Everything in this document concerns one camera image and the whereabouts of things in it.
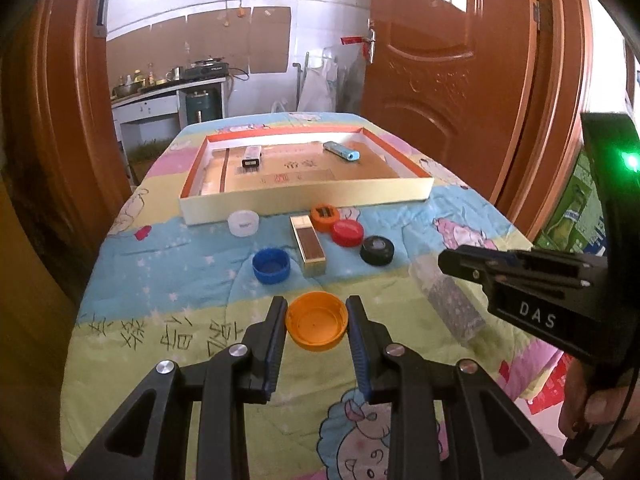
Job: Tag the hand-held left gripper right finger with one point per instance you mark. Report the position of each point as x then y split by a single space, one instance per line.
356 350

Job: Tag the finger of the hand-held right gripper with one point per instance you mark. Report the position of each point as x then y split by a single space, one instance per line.
500 256
465 265

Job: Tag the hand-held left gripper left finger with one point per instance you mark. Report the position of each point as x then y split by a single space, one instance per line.
275 350

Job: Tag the clear plastic box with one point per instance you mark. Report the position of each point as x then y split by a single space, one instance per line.
450 300

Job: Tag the large orange bottle cap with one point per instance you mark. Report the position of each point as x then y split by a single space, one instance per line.
315 325

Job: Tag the blue bottle cap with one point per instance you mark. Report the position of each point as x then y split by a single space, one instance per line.
270 266

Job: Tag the black tape roll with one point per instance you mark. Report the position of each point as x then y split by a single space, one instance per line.
377 250

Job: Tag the gold rectangular box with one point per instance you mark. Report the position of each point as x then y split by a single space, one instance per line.
309 247

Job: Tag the red bottle cap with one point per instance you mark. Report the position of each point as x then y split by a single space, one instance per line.
348 232

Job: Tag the shallow cardboard box tray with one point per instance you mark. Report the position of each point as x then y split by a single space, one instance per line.
300 175

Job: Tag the person's right hand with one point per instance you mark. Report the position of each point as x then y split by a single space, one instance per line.
600 410

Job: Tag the green printed carton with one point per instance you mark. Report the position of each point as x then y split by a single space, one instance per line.
575 205

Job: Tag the white bottle cap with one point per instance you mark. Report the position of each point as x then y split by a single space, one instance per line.
243 222

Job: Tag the small orange cap black insert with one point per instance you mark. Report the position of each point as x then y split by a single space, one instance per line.
324 215

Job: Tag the light blue lighter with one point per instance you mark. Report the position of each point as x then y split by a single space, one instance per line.
340 151

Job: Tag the brown wooden door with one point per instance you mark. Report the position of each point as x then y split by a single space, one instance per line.
440 85
65 135

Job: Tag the white lighter black end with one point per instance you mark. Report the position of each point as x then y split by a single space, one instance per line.
251 156

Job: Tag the large white sack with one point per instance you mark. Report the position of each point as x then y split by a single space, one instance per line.
317 85

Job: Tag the white plastic bag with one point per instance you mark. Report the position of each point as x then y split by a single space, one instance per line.
278 107

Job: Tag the red tag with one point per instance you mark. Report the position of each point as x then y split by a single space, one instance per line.
351 40

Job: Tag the green air fryer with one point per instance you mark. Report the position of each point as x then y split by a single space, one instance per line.
204 106

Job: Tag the kitchen counter cabinet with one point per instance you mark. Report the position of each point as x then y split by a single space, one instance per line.
150 107

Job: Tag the black gas stove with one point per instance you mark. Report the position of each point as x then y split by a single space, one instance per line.
205 69

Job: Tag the metal kettle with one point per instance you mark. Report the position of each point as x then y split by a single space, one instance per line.
174 74

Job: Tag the metal bowl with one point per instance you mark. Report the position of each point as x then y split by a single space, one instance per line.
126 90

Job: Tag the tall oil bottle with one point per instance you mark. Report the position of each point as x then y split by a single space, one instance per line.
150 76

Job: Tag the short yellow bottle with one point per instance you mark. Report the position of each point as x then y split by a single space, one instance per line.
137 79

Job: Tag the brown door frame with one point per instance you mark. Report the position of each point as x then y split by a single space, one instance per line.
560 110

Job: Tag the cardboard wall sheets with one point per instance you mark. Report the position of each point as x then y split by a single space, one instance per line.
210 35

